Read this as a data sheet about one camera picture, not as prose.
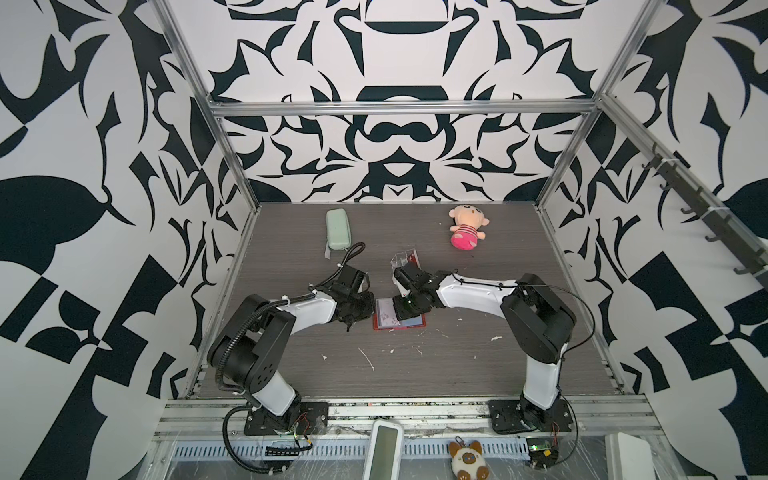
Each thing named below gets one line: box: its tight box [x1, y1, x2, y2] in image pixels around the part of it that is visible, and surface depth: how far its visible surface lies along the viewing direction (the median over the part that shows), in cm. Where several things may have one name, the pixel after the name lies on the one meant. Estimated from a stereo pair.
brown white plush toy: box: [449, 441, 490, 480], surface depth 68 cm
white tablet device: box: [363, 420, 404, 480], surface depth 68 cm
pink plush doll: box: [448, 204, 490, 251], surface depth 108 cm
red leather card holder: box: [373, 298, 427, 331], surface depth 91 cm
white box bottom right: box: [605, 432, 657, 480], surface depth 68 cm
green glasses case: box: [324, 208, 352, 259], surface depth 111 cm
